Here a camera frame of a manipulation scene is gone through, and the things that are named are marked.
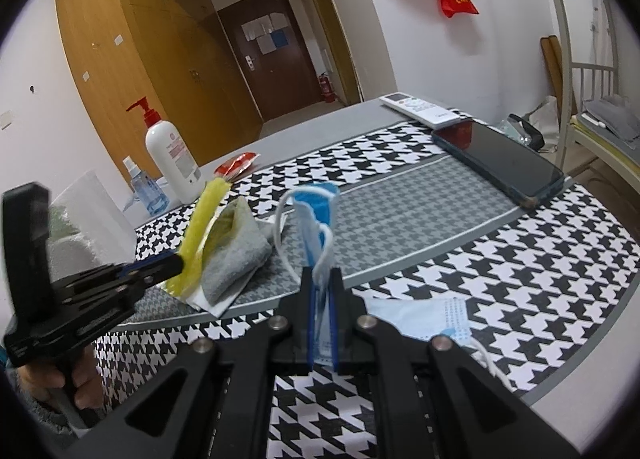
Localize dark plastic-wrapped item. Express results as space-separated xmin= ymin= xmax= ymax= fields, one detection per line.
xmin=500 ymin=113 xmax=546 ymax=154

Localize white foam box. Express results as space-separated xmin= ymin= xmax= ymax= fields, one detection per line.
xmin=47 ymin=169 xmax=138 ymax=285

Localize red snack packet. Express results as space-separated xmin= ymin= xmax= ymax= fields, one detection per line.
xmin=214 ymin=151 xmax=261 ymax=176

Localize houndstooth tablecloth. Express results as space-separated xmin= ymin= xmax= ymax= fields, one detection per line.
xmin=92 ymin=98 xmax=640 ymax=459

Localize clear blue spray bottle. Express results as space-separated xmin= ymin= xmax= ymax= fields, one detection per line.
xmin=123 ymin=156 xmax=170 ymax=214

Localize papers on door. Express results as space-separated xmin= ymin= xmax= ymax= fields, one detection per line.
xmin=241 ymin=13 xmax=291 ymax=54

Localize light blue face mask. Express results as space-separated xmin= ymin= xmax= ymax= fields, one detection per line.
xmin=365 ymin=296 xmax=508 ymax=392

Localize black smartphone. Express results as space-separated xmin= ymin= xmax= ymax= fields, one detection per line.
xmin=431 ymin=120 xmax=566 ymax=210

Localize grey fuzzy cloth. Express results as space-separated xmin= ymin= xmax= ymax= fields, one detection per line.
xmin=200 ymin=196 xmax=275 ymax=304

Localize yellow cloth strip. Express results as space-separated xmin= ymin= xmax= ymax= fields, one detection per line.
xmin=165 ymin=178 xmax=232 ymax=297

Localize leaning wooden boards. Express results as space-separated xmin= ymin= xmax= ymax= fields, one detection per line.
xmin=539 ymin=35 xmax=571 ymax=110

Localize person's left forearm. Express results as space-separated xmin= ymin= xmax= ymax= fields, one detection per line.
xmin=5 ymin=389 xmax=76 ymax=440

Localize wooden wardrobe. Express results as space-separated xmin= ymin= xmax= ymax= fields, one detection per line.
xmin=49 ymin=0 xmax=265 ymax=180

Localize metal bunk bed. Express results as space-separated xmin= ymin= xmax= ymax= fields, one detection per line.
xmin=530 ymin=0 xmax=640 ymax=180

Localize dark brown door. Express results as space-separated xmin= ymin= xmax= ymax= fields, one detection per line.
xmin=216 ymin=0 xmax=326 ymax=122

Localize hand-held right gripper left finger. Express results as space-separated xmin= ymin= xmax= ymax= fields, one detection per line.
xmin=65 ymin=266 xmax=321 ymax=459

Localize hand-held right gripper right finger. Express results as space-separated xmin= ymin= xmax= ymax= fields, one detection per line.
xmin=330 ymin=266 xmax=581 ymax=459

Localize white remote control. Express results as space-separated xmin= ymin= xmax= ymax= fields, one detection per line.
xmin=378 ymin=93 xmax=463 ymax=130

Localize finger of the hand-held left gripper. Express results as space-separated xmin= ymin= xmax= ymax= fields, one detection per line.
xmin=65 ymin=276 xmax=151 ymax=312
xmin=52 ymin=254 xmax=184 ymax=296

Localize grey folded bedding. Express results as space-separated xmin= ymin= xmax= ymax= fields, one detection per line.
xmin=580 ymin=95 xmax=640 ymax=152

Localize white pump lotion bottle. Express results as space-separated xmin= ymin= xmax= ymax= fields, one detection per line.
xmin=126 ymin=96 xmax=207 ymax=204

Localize person's left hand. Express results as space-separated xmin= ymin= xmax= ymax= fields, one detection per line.
xmin=10 ymin=344 xmax=106 ymax=410

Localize wooden side door frame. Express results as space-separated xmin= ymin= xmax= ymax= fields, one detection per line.
xmin=295 ymin=0 xmax=366 ymax=107

